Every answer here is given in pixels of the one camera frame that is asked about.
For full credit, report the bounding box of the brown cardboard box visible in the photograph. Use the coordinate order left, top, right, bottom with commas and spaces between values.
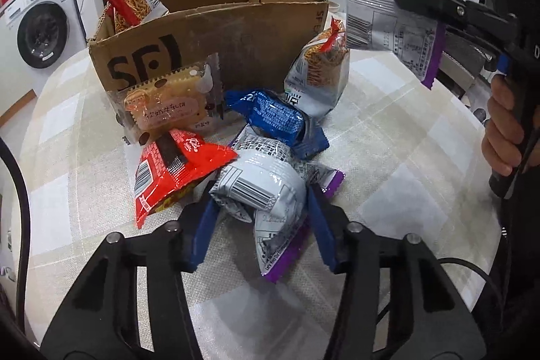
88, 0, 330, 133

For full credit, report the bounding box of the person's right forearm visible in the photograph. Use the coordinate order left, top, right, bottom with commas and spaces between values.
475, 191, 540, 360

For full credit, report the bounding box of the grey chair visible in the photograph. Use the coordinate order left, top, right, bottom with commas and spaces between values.
439, 33, 491, 101

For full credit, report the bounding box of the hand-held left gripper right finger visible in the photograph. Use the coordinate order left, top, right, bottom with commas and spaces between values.
307, 187, 486, 360

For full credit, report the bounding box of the large white noodle snack bag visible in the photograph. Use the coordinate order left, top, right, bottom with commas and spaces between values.
104, 0, 170, 35

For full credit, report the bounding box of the red-edged noodle snack bag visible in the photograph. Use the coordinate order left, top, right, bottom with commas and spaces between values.
284, 18, 352, 123

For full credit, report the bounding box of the black cable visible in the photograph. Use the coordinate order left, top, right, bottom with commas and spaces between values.
0, 136, 33, 328
377, 256, 507, 321

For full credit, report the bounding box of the clear cracker packet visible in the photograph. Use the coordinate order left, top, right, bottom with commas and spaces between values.
110, 53, 224, 145

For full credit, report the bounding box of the person's right hand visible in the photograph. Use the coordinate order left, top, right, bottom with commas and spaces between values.
482, 74, 528, 176

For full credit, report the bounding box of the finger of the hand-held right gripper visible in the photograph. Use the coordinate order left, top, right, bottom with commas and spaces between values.
390, 0, 518, 45
442, 23, 501, 67

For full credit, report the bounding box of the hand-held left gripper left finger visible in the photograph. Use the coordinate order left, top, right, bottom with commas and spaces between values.
40, 202, 220, 360

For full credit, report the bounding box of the blue snack packet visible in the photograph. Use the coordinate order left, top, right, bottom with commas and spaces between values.
225, 89, 330, 159

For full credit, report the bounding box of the silver purple snack packet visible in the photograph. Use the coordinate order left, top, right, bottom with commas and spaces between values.
230, 133, 346, 198
341, 0, 452, 91
210, 161, 315, 284

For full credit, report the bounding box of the white washing machine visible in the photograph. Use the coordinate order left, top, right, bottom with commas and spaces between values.
0, 0, 86, 71

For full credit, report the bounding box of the small red snack packet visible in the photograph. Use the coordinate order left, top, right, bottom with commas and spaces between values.
134, 128, 239, 233

